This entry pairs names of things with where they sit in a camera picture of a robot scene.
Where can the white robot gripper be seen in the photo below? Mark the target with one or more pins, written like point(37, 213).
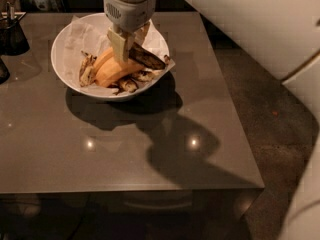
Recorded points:
point(130, 13)

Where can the dark spotted top banana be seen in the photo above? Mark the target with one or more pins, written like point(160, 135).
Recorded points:
point(146, 58)

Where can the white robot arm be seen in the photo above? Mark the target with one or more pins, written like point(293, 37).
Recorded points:
point(284, 37)

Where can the large orange-yellow banana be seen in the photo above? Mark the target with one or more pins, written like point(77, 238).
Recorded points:
point(108, 70)

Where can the spotted banana under top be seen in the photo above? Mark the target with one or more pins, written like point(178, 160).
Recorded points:
point(143, 76)

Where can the small dark bottom banana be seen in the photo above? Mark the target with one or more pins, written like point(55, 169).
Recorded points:
point(126, 84)

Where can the white ceramic bowl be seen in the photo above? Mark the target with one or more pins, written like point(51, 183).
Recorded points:
point(66, 74)

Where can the spotted banana left side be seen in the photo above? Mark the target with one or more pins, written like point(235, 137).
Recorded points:
point(87, 70)

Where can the white paper liner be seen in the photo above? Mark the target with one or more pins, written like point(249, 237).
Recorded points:
point(80, 37)

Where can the black mesh pen holder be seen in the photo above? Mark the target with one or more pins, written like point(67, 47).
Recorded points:
point(13, 41)

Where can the dark object at left edge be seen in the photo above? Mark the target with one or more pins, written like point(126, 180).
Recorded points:
point(4, 72)

